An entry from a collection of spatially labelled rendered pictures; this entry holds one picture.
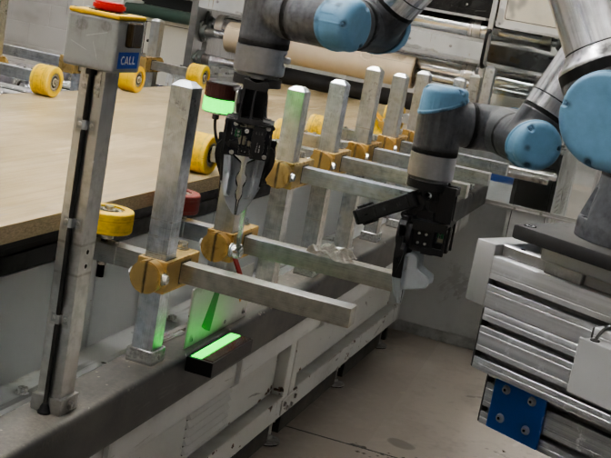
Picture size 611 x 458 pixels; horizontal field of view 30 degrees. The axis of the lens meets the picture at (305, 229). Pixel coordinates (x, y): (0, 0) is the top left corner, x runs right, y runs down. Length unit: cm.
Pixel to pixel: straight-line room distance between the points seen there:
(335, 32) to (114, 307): 76
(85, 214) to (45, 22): 1081
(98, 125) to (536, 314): 63
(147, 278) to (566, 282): 60
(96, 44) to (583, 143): 59
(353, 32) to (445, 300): 312
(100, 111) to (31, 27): 1090
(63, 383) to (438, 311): 325
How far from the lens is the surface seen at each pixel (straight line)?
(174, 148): 167
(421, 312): 467
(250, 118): 164
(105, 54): 140
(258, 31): 164
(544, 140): 172
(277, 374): 324
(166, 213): 169
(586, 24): 139
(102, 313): 206
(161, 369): 174
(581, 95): 136
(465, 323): 464
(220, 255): 191
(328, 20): 158
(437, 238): 186
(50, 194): 187
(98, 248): 180
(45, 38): 1224
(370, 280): 190
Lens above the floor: 129
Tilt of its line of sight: 12 degrees down
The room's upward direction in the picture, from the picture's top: 10 degrees clockwise
